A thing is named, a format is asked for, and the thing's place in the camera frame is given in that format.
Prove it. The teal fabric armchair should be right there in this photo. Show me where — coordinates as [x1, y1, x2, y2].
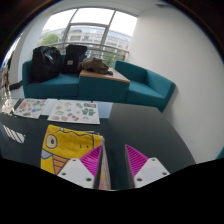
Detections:
[113, 59, 177, 113]

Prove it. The teal side table wooden top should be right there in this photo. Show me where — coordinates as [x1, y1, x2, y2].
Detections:
[78, 68, 132, 104]

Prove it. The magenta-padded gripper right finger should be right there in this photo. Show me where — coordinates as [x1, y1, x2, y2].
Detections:
[124, 143, 171, 190]

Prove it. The brown jacket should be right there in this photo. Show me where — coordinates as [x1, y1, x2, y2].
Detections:
[77, 55, 114, 76]

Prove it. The orange yellow pink printed towel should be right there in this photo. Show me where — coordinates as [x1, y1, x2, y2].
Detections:
[40, 124, 112, 191]

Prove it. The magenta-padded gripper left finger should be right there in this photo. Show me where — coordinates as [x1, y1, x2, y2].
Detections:
[56, 144, 104, 190]

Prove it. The metal window railing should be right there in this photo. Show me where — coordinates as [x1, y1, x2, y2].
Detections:
[39, 41, 130, 64]

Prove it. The shiny black backpack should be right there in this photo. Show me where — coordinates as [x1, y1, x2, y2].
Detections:
[31, 45, 62, 84]

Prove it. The black backpack with label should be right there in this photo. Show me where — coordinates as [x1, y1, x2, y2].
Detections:
[61, 44, 88, 75]

